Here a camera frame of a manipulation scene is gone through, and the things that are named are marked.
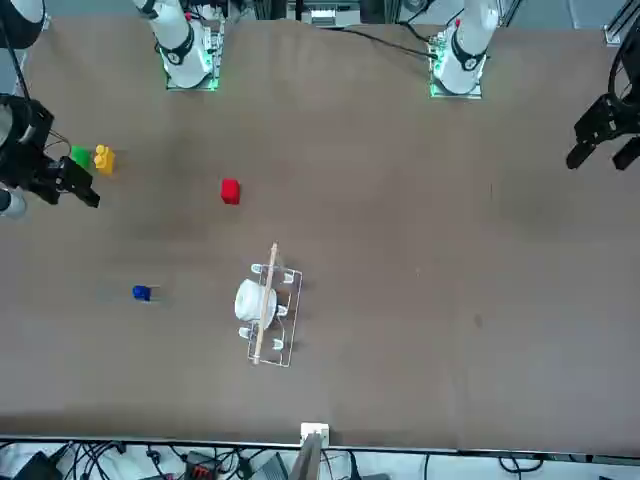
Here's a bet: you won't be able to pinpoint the thin black cable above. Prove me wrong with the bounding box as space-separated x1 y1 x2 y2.
318 22 437 57

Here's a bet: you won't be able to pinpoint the black power adapter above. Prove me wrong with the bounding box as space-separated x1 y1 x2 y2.
8 451 62 480

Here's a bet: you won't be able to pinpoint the grey device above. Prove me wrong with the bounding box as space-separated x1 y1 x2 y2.
253 452 290 480

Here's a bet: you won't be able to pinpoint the red wooden cube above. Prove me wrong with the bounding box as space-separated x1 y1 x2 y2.
220 178 242 206

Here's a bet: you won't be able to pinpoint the yellow toy brick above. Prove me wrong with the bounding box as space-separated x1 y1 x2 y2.
93 144 117 176

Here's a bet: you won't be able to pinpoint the aluminium camera post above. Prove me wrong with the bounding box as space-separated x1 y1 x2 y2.
291 432 325 480

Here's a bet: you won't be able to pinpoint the black device, red marks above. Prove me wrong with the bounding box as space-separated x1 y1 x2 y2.
183 449 220 480

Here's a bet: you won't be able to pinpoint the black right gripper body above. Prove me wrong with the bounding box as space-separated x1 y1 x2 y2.
0 95 65 189

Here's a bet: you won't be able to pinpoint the white cup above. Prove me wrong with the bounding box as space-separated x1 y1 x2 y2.
233 278 279 332

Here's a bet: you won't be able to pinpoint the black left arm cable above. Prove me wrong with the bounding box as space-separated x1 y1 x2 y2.
609 30 640 102

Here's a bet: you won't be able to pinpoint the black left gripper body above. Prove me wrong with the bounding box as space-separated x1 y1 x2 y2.
573 94 640 147

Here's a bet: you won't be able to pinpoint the white post bracket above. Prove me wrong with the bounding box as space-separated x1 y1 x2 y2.
300 422 332 447

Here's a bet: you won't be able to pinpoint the short aluminium profile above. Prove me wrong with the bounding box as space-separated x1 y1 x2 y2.
603 0 640 47

